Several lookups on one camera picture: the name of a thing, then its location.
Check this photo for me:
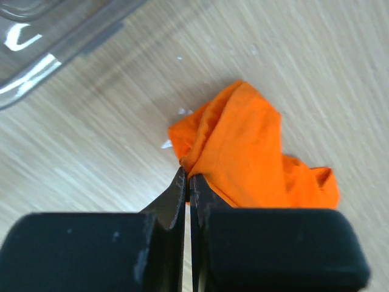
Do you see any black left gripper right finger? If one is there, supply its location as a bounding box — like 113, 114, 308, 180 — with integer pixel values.
189, 175, 370, 291

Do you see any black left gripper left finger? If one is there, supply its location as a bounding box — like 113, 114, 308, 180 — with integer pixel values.
1, 169, 187, 291

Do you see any orange t shirt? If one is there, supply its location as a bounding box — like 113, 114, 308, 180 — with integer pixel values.
168, 80, 340, 209

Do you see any clear plastic bin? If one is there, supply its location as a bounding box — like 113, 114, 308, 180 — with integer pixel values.
1, 0, 143, 110

